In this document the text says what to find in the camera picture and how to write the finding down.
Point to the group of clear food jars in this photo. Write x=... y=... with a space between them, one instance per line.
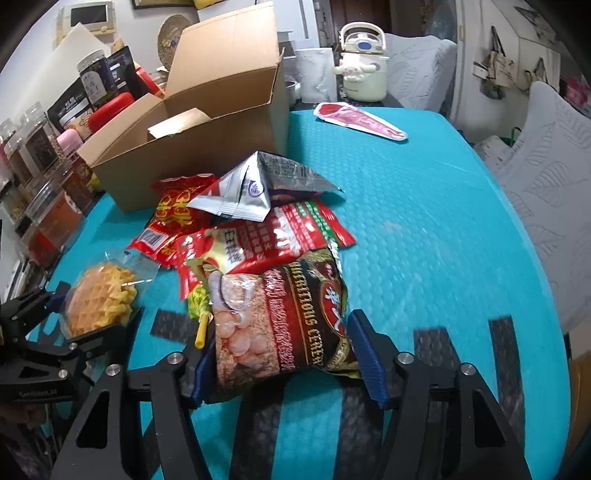
x=46 y=221

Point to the red plastic container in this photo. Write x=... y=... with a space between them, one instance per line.
x=111 y=108

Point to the green yellow candy packet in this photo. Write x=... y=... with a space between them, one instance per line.
x=199 y=300

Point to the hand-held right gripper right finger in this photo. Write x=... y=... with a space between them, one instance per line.
x=369 y=364

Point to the beige tote bag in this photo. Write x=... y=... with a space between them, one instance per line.
x=538 y=76
x=496 y=67

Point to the grey quilted covered chair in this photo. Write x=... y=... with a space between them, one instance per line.
x=420 y=69
x=554 y=184

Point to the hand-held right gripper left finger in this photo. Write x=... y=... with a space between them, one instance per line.
x=199 y=383

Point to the pink bottle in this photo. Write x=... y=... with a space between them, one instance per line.
x=69 y=141

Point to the framed picture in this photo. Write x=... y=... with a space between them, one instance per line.
x=157 y=2

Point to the red packet gold print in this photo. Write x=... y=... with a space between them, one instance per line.
x=178 y=203

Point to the black snack bag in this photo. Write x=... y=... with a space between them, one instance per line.
x=121 y=69

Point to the blue bubble wrap roll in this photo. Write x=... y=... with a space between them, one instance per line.
x=429 y=14

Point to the white foam board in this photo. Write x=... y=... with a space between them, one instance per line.
x=74 y=46

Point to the red printed bag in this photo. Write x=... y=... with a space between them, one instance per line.
x=145 y=82

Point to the pink rose printed packet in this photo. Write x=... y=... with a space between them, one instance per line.
x=355 y=117

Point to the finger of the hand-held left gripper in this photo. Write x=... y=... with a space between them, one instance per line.
x=27 y=307
x=101 y=334

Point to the clear waffle packet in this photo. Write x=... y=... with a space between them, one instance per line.
x=101 y=295

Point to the silver foil snack packet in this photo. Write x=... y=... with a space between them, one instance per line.
x=258 y=184

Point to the dark brown door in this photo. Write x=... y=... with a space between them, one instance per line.
x=355 y=11

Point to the brown cardboard box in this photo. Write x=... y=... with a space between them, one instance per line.
x=221 y=134

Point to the white cartoon kettle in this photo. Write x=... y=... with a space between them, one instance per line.
x=364 y=78

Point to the beige wall intercom panel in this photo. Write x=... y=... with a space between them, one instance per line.
x=90 y=16

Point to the brown cardboard sheet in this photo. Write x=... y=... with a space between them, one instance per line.
x=579 y=406

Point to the person's left hand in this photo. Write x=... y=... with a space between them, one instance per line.
x=23 y=416

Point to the woven round fan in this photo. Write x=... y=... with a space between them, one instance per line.
x=173 y=32

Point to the white paper towel roll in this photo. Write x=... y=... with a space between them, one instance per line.
x=316 y=74

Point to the dark cereal packet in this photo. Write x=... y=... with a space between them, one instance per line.
x=277 y=323

